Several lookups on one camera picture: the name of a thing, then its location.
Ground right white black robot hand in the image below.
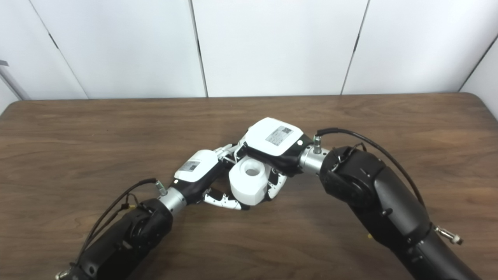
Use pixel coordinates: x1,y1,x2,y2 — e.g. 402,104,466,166
233,117,314,203

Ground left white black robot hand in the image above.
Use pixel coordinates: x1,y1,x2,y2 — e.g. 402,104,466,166
173,144,250,211

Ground round white piece with holes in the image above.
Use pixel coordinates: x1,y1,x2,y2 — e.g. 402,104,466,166
229,157,270,206

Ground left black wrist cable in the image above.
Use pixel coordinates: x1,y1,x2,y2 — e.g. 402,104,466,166
76,178,168,265

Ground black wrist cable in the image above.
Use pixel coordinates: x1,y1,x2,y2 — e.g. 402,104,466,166
313,128,426,207
76,178,168,265

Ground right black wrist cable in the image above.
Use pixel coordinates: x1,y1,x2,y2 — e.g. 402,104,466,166
313,128,426,207

